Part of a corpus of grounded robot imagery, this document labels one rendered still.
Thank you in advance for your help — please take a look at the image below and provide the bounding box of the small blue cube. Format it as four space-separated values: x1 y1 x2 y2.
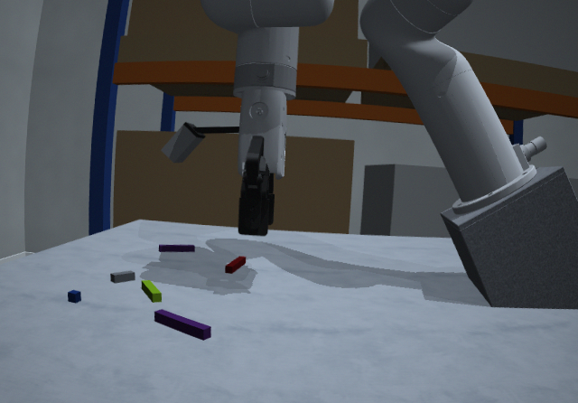
68 290 81 304

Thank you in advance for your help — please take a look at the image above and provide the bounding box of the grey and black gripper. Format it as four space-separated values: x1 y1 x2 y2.
233 86 295 236

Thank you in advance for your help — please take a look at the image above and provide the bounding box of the lime green rod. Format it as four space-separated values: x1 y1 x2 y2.
142 280 162 303

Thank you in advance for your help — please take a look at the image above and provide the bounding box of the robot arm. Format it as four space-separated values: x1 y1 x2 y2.
161 0 546 215

